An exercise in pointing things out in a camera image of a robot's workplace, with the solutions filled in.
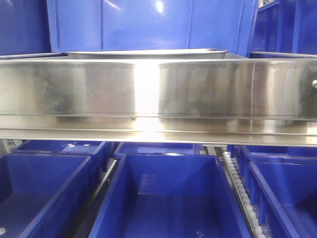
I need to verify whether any stainless steel shelf front rail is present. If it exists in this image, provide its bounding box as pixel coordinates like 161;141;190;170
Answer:
0;59;317;146

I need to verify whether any blue lower left bin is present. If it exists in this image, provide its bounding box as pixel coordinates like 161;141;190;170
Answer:
0;154;92;238

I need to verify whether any blue rear right bin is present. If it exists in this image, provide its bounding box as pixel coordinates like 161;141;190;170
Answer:
235;145;317;179

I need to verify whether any white roller track rail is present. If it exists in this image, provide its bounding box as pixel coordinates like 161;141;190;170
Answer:
214;147;265;238

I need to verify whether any blue upper right crate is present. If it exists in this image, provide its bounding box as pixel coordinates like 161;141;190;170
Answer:
251;0;317;55

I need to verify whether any blue rear centre bin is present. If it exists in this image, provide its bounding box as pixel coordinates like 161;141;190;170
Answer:
113;142;203;159

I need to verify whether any blue upper left crate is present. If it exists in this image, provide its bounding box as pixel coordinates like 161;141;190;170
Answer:
0;0;60;56

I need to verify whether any large blue upper crate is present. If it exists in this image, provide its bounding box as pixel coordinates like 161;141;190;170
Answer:
47;0;259;56

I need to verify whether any blue bin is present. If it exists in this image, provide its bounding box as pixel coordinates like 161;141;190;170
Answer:
13;140;114;191
249;160;317;238
113;142;203;159
89;154;250;238
235;145;317;179
0;154;92;238

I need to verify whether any silver steel tray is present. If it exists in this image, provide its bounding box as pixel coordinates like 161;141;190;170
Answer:
67;48;228;60

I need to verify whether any blue rear left bin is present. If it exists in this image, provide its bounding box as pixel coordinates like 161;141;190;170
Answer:
13;140;114;191

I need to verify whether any black steel divider rail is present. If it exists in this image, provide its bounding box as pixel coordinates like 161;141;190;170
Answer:
68;158;118;238

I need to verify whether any blue lower centre bin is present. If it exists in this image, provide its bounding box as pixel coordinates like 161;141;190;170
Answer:
89;154;250;238

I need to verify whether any blue lower right bin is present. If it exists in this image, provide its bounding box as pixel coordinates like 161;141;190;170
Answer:
249;160;317;238

